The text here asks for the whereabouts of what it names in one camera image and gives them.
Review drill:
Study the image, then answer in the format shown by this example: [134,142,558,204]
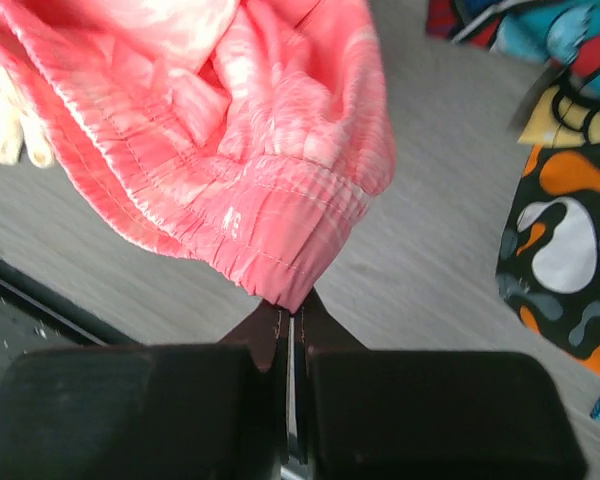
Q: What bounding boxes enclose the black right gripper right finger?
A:
[294,292,588,479]

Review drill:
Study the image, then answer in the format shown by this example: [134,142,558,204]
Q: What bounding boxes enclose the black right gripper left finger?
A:
[0,302,286,479]

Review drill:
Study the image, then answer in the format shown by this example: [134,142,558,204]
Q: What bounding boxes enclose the pink patterned shorts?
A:
[0,1,396,311]

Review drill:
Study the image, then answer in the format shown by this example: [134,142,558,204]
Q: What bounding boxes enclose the black orange camo shorts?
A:
[496,145,600,375]

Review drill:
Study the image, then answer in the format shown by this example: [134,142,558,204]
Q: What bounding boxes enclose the comic print shorts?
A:
[426,0,600,148]

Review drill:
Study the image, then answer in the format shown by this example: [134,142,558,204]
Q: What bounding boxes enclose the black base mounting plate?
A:
[0,258,136,380]

